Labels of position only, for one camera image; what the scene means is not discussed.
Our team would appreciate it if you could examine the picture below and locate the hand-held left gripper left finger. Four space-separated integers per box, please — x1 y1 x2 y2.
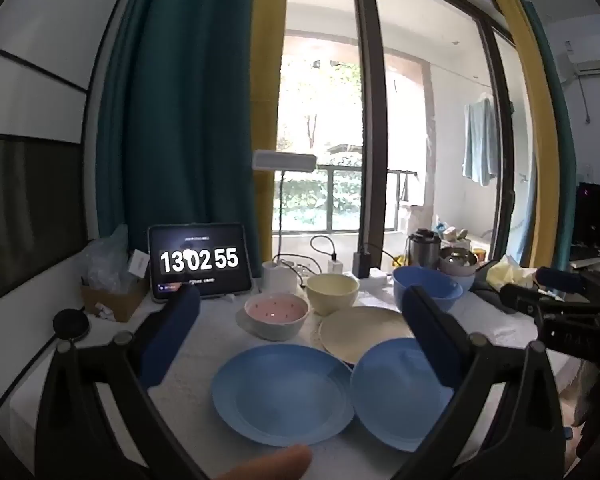
34 284 216 480

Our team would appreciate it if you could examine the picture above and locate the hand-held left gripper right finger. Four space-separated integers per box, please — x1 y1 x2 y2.
395 285 567 480

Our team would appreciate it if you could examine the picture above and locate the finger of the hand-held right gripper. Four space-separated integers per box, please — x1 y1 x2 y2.
499 284 556 316
536 267 588 295

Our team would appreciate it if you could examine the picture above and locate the blue ribbed bowl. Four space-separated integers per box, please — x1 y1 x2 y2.
393 265 465 314

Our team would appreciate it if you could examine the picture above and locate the cream plate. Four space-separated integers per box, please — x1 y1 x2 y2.
318 306 417 366

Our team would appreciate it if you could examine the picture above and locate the blue deep plate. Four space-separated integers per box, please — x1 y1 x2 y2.
349 338 457 453

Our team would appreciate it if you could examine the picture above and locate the pink dotted bowl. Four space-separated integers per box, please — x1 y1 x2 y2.
236 292 310 343

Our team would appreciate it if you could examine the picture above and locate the cream bowl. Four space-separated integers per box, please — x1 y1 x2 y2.
306 273 361 316

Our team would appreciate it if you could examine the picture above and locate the person's left hand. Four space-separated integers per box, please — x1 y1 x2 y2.
215 444 314 480

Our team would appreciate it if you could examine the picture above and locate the yellow tissue pack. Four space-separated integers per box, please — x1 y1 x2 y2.
486 254 538 292

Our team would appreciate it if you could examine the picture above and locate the dark grey towel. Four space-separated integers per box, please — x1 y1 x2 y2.
470 277 518 313

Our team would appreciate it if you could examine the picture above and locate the white textured tablecloth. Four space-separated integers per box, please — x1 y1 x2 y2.
0 280 581 480

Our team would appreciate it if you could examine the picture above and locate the pink steel-lined bowl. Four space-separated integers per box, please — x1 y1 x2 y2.
438 246 480 278

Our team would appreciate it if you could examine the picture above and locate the black monitor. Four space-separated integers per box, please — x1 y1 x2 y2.
574 181 600 261

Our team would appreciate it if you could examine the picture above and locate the small white box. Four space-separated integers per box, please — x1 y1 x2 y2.
128 249 149 279

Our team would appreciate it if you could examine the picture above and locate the white power strip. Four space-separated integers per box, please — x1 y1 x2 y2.
295 259 396 286

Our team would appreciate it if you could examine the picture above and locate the tablet with clock display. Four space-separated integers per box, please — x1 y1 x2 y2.
147 223 254 305

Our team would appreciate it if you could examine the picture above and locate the steel kettle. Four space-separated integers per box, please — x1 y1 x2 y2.
406 228 442 269

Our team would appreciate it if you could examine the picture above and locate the black round object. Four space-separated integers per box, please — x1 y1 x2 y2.
52 308 90 345

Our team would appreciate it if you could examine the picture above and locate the clear plastic bag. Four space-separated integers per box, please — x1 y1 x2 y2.
81 224 132 295

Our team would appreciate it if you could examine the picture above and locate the black charger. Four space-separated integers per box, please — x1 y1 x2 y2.
352 249 374 279

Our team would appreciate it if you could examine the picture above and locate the teal curtain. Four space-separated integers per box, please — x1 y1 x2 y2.
95 0 261 271
512 0 581 271

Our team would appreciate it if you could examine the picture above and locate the hanging light blue garment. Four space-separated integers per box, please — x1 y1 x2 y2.
461 96 502 187

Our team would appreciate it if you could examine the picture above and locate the balcony railing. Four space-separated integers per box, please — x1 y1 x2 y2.
275 165 421 233

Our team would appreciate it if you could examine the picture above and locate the yellow curtain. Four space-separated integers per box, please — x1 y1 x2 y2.
480 0 563 268
250 0 290 266

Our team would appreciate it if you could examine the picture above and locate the white desk lamp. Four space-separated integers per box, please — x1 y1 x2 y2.
251 150 319 297

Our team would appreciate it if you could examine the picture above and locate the black cable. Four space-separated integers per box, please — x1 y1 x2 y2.
310 234 339 261

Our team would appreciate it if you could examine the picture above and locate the dark window frame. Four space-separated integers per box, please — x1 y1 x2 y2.
347 0 518 266

